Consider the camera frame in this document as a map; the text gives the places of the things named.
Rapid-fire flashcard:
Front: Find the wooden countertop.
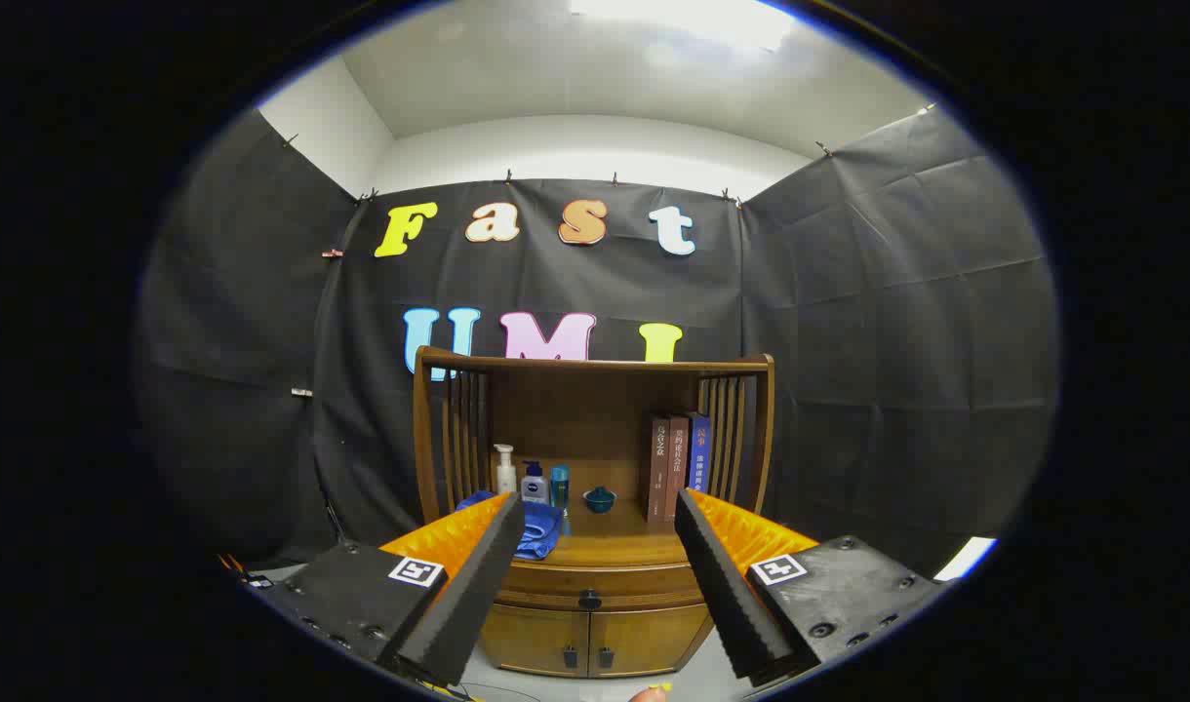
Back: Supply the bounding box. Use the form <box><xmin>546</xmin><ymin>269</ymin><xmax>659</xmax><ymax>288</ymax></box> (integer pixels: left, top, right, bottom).
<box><xmin>458</xmin><ymin>507</ymin><xmax>698</xmax><ymax>568</ymax></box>

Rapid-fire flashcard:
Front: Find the wooden drawer with black knob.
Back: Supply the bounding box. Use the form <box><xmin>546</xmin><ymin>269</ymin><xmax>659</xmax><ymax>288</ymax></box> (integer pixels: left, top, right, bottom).
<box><xmin>497</xmin><ymin>564</ymin><xmax>708</xmax><ymax>612</ymax></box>

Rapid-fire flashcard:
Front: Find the wooden cabinet door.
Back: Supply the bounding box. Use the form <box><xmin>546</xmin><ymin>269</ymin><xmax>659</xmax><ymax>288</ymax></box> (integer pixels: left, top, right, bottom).
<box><xmin>480</xmin><ymin>604</ymin><xmax>590</xmax><ymax>676</ymax></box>
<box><xmin>589</xmin><ymin>603</ymin><xmax>713</xmax><ymax>677</ymax></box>

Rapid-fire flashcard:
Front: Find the wooden cabinet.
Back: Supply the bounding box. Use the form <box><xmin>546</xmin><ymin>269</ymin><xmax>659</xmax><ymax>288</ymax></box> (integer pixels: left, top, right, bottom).
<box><xmin>412</xmin><ymin>346</ymin><xmax>776</xmax><ymax>679</ymax></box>

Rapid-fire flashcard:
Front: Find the reddish brown book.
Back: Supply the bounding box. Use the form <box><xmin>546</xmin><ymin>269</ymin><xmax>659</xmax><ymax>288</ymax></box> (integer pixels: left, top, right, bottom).
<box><xmin>665</xmin><ymin>415</ymin><xmax>691</xmax><ymax>521</ymax></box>

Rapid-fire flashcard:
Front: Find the folded blue towel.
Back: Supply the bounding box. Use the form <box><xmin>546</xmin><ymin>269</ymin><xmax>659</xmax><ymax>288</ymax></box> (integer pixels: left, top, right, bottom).
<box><xmin>456</xmin><ymin>490</ymin><xmax>564</xmax><ymax>561</ymax></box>

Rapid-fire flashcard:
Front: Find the dark brown book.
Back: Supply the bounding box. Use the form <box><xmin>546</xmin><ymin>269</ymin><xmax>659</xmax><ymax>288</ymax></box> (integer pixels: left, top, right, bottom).
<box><xmin>647</xmin><ymin>417</ymin><xmax>671</xmax><ymax>524</ymax></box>

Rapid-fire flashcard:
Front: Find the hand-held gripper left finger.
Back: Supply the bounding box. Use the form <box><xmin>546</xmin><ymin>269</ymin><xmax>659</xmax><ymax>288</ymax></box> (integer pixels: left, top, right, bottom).
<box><xmin>254</xmin><ymin>490</ymin><xmax>526</xmax><ymax>688</ymax></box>

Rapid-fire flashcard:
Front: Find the blue book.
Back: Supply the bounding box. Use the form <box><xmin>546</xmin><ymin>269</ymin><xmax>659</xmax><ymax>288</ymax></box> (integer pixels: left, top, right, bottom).
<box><xmin>688</xmin><ymin>413</ymin><xmax>712</xmax><ymax>491</ymax></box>

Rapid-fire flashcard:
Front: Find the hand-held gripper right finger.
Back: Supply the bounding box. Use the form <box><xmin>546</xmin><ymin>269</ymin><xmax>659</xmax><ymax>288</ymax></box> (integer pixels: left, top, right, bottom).
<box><xmin>674</xmin><ymin>487</ymin><xmax>947</xmax><ymax>683</ymax></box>

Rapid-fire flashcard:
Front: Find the black backdrop cloth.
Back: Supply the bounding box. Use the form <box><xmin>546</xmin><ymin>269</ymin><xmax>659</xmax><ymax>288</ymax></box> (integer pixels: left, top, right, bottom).
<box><xmin>137</xmin><ymin>105</ymin><xmax>1059</xmax><ymax>576</ymax></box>

